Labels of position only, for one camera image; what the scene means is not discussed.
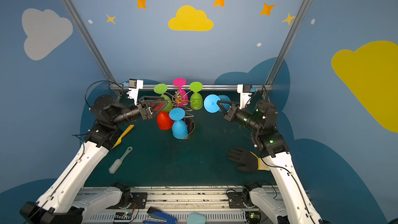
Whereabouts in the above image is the blue wine glass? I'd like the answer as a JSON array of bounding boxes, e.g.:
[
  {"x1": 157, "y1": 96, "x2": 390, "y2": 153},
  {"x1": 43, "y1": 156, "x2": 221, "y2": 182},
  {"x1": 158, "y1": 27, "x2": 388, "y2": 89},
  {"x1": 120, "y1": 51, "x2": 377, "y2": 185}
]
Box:
[
  {"x1": 169, "y1": 108, "x2": 188, "y2": 140},
  {"x1": 203, "y1": 94, "x2": 231, "y2": 113}
]

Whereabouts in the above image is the blue wine glass front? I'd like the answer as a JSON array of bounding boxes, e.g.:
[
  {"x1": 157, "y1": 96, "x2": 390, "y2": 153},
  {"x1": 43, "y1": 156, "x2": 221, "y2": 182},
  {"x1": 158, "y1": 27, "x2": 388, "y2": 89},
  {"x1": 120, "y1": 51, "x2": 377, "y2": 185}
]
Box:
[{"x1": 169, "y1": 108, "x2": 188, "y2": 140}]

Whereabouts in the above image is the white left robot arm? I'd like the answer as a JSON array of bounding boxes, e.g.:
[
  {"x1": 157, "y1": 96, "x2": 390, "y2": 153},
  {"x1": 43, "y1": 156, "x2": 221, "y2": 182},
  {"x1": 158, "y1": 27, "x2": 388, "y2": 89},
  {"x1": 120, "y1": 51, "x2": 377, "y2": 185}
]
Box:
[{"x1": 20, "y1": 94, "x2": 168, "y2": 224}]

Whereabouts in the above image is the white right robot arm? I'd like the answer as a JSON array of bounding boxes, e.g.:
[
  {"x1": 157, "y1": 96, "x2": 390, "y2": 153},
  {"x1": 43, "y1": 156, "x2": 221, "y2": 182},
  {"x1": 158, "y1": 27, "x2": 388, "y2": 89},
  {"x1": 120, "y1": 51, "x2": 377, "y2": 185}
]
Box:
[{"x1": 217, "y1": 98, "x2": 327, "y2": 224}]

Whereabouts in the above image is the red wine glass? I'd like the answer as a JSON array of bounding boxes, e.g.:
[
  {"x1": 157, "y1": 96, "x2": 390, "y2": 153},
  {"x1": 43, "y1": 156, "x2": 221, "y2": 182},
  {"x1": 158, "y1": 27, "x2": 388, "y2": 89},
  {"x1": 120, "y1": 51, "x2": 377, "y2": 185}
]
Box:
[{"x1": 157, "y1": 111, "x2": 173, "y2": 130}]

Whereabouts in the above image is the green wine glass left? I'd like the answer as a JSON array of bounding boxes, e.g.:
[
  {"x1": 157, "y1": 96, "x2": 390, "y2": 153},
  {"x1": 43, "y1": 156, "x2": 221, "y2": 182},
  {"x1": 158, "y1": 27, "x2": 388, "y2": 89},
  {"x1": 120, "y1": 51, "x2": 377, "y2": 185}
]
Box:
[{"x1": 154, "y1": 84, "x2": 173, "y2": 113}]

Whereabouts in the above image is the green wine glass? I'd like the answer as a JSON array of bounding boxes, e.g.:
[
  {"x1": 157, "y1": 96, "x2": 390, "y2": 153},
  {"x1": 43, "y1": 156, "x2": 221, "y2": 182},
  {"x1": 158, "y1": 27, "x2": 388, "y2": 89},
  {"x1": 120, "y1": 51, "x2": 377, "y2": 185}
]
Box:
[
  {"x1": 189, "y1": 82, "x2": 203, "y2": 110},
  {"x1": 154, "y1": 84, "x2": 173, "y2": 113}
]

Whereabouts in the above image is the green wine glass right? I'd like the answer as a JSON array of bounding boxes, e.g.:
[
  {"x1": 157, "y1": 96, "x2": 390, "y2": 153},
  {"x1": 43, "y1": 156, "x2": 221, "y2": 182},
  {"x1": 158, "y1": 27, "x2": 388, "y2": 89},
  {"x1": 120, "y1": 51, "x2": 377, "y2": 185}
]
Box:
[{"x1": 189, "y1": 82, "x2": 203, "y2": 110}]

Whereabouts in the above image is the pink wine glass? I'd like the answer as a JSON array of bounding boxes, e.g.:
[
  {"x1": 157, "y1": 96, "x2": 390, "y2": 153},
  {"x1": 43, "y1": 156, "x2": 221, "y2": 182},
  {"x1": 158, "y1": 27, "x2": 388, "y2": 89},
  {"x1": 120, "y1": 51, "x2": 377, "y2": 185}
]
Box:
[{"x1": 173, "y1": 78, "x2": 188, "y2": 107}]

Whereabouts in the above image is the yellow plastic scoop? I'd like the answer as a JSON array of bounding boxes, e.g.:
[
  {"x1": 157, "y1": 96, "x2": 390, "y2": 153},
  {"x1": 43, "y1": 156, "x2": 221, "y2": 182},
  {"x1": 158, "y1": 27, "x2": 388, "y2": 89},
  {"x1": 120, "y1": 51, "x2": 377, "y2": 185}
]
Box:
[{"x1": 113, "y1": 124, "x2": 134, "y2": 148}]

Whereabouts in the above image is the black work glove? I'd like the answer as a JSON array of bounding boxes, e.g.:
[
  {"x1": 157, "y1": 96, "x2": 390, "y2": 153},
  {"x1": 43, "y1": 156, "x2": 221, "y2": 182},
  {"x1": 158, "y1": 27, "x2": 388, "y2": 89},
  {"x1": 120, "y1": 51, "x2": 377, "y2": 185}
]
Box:
[{"x1": 227, "y1": 147, "x2": 270, "y2": 173}]

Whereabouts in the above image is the grey white brush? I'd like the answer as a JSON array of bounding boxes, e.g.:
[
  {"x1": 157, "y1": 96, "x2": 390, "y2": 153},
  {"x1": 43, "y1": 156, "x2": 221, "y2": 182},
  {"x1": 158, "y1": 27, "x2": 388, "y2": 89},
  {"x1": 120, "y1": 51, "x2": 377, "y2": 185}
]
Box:
[{"x1": 108, "y1": 146, "x2": 133, "y2": 174}]

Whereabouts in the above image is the blue stapler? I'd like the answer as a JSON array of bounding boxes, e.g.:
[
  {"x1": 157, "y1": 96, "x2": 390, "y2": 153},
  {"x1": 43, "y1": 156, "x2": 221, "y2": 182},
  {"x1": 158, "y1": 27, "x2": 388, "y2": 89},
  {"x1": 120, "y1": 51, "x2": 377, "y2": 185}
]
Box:
[{"x1": 143, "y1": 207, "x2": 177, "y2": 224}]

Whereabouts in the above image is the small right circuit board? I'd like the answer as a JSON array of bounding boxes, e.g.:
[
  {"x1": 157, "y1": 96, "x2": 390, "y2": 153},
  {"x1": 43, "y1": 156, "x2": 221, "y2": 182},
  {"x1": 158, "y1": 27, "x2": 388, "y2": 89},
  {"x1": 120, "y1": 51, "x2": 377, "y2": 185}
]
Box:
[{"x1": 245, "y1": 212, "x2": 262, "y2": 224}]

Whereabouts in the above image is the small green circuit board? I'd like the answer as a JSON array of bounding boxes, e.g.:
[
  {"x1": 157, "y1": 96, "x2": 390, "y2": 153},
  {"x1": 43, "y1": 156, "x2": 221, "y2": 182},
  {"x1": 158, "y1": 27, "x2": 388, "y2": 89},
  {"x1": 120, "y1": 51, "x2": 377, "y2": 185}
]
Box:
[{"x1": 113, "y1": 212, "x2": 133, "y2": 224}]

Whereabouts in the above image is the light teal plastic object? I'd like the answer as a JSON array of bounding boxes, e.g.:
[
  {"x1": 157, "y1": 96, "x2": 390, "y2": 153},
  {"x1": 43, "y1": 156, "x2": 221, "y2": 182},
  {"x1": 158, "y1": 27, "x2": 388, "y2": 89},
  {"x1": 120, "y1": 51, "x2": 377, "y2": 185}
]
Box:
[{"x1": 186, "y1": 212, "x2": 207, "y2": 224}]

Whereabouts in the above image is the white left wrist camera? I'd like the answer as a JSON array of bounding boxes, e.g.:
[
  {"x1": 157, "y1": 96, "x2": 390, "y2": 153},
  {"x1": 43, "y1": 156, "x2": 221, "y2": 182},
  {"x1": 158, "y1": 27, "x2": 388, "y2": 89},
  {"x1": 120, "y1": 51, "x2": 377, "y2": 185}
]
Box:
[{"x1": 123, "y1": 79, "x2": 144, "y2": 105}]

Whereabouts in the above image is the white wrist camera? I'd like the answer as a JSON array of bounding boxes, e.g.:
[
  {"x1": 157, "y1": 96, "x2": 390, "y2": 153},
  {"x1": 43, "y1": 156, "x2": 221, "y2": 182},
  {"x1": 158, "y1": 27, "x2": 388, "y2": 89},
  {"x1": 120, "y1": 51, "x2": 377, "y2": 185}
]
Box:
[
  {"x1": 237, "y1": 84, "x2": 257, "y2": 109},
  {"x1": 123, "y1": 79, "x2": 144, "y2": 105}
]

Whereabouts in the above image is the gold wire wine glass rack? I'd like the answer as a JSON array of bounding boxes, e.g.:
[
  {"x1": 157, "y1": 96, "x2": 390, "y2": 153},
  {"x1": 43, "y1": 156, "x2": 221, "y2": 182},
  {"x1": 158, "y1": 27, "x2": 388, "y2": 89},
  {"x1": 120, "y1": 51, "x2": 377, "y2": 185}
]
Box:
[{"x1": 166, "y1": 91, "x2": 196, "y2": 140}]

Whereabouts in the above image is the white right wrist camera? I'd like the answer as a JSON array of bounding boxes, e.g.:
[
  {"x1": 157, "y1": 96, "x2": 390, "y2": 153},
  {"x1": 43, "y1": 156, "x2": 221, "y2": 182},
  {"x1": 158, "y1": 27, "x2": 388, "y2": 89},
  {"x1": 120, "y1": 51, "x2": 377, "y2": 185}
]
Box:
[{"x1": 237, "y1": 84, "x2": 257, "y2": 109}]

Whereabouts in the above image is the aluminium back frame rail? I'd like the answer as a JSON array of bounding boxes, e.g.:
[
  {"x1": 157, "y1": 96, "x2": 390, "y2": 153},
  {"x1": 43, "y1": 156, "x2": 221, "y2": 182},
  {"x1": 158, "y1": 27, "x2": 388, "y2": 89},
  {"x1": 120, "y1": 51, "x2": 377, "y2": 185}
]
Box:
[{"x1": 109, "y1": 83, "x2": 273, "y2": 91}]

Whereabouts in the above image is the aluminium right frame post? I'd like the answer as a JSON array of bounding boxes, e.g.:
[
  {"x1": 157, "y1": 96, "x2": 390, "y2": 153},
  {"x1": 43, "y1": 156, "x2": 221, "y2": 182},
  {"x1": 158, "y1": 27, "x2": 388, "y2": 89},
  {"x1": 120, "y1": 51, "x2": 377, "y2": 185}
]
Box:
[{"x1": 264, "y1": 0, "x2": 313, "y2": 86}]

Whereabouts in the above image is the aluminium frame post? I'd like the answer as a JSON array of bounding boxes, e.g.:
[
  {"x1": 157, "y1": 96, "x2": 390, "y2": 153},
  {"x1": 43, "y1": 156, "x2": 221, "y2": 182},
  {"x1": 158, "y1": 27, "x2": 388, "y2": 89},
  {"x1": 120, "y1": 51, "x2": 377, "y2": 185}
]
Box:
[
  {"x1": 264, "y1": 0, "x2": 313, "y2": 86},
  {"x1": 61, "y1": 0, "x2": 116, "y2": 83}
]

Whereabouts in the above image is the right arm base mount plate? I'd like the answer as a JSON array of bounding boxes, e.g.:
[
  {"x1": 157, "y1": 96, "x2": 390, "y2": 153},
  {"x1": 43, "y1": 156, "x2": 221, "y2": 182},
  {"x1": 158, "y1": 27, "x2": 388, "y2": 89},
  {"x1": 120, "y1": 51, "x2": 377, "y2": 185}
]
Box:
[{"x1": 226, "y1": 189, "x2": 257, "y2": 209}]

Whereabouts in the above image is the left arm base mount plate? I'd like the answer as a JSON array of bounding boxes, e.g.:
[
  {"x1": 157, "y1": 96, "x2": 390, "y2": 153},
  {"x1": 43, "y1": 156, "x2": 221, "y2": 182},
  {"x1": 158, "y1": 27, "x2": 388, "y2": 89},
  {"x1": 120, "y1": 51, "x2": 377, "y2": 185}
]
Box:
[{"x1": 120, "y1": 192, "x2": 148, "y2": 209}]

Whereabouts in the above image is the aluminium left frame post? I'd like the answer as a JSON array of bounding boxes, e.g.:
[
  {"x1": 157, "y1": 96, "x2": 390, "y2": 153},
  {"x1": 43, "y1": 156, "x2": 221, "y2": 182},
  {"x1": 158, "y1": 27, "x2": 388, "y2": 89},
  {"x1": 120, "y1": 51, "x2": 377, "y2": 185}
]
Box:
[{"x1": 61, "y1": 0, "x2": 116, "y2": 83}]

